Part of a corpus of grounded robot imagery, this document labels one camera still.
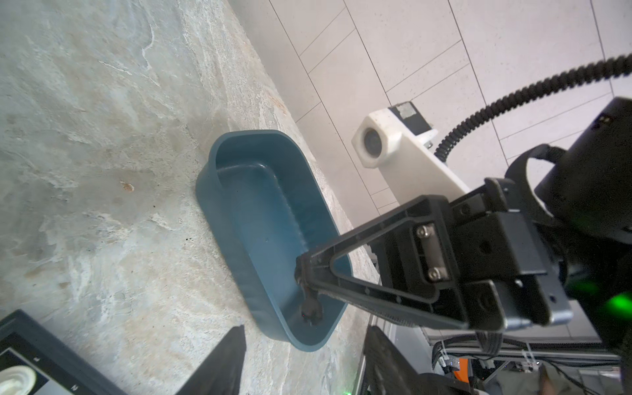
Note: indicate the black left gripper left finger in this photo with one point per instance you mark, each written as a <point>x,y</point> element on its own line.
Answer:
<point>220,373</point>

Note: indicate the black white chessboard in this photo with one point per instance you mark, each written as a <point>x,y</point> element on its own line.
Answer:
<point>59,370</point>

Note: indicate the teal plastic tub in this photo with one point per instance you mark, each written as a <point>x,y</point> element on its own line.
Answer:
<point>265,209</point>

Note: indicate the aluminium rail frame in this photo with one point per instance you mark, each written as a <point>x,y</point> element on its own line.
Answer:
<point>463,358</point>

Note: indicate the black piece in tub corner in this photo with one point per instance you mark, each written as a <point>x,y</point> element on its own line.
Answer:
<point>312,310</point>

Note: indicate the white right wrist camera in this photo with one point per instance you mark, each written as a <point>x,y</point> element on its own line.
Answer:
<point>397,141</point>

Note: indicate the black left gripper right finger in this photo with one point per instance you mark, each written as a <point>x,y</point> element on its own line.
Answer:
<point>387,371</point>

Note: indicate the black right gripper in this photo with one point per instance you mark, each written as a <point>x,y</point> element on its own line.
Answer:
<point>478,263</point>

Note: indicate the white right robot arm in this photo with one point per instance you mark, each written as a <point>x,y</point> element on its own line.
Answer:
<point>579,199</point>

